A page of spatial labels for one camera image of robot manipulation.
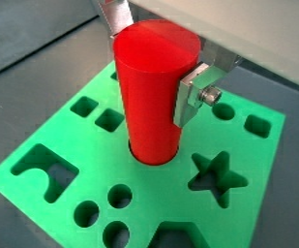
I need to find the red cylinder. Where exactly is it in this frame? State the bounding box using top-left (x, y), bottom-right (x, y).
top-left (113, 19), bottom-right (201, 166)

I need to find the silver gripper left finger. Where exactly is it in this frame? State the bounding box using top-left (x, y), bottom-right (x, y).
top-left (97, 0), bottom-right (134, 44)

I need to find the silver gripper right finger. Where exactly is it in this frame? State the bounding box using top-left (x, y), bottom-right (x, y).
top-left (174, 40), bottom-right (242, 128)

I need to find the green shape sorting board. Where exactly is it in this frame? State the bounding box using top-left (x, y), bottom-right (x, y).
top-left (0, 66), bottom-right (285, 248)

